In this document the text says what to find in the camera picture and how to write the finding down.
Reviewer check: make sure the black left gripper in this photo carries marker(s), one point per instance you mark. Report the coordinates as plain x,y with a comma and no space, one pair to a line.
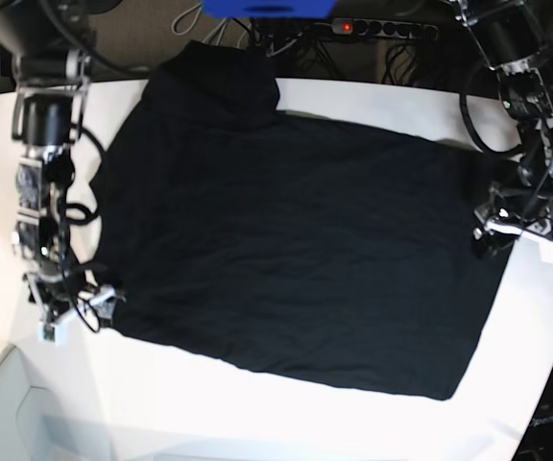
510,212

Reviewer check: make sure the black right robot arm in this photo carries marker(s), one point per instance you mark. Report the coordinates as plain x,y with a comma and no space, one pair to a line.
52,48

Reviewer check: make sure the blue box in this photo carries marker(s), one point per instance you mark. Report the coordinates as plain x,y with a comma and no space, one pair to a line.
269,8

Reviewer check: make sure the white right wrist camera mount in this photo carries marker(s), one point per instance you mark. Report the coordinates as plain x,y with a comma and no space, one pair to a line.
95,312

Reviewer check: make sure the black t-shirt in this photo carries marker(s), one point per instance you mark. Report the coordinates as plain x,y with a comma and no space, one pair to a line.
318,250

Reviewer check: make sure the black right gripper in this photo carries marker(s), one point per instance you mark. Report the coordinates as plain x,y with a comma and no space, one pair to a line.
56,297

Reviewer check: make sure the grey bin at table corner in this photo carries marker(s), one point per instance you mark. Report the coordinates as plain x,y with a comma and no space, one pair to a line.
33,424

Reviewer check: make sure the white power strip red switch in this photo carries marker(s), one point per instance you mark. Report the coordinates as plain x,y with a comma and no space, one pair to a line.
373,28

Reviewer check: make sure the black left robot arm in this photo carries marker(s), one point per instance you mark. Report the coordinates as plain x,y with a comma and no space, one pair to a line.
513,46

